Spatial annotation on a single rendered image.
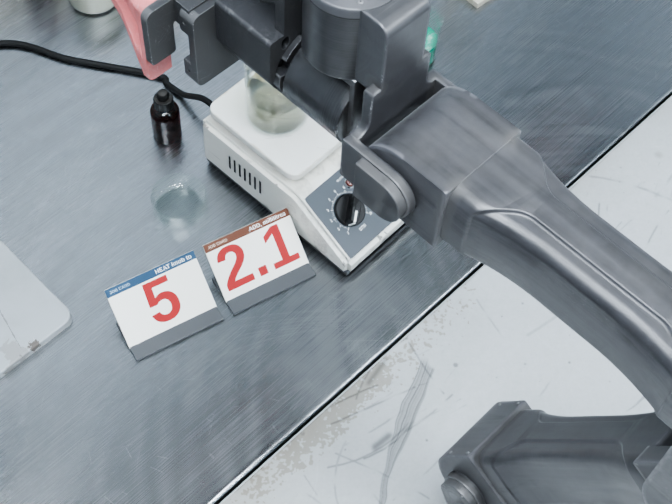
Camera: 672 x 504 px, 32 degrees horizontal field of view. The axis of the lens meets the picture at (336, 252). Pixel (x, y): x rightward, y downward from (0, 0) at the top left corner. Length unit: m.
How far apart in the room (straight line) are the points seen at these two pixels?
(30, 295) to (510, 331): 0.45
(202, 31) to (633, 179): 0.62
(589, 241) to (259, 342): 0.50
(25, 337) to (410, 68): 0.54
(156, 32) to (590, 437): 0.38
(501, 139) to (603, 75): 0.64
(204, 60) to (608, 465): 0.36
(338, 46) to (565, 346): 0.53
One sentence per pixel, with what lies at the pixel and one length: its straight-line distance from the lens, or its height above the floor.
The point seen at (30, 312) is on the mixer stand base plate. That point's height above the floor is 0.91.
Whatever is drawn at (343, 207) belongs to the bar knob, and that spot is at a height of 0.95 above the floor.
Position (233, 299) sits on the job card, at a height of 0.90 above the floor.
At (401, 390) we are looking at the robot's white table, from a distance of 1.08.
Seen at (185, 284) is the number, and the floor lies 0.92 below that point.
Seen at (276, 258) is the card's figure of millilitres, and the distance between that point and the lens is 1.12.
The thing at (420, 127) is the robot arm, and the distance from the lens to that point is 0.69.
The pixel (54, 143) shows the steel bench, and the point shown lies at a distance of 1.23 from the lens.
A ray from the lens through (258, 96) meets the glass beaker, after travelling 1.07.
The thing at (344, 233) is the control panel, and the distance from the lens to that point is 1.11.
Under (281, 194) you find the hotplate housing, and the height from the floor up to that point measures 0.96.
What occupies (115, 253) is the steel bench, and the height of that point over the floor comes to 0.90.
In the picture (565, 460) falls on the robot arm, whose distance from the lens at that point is 0.80.
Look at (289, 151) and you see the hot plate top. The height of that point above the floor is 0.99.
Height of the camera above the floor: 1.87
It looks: 58 degrees down
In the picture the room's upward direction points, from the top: 6 degrees clockwise
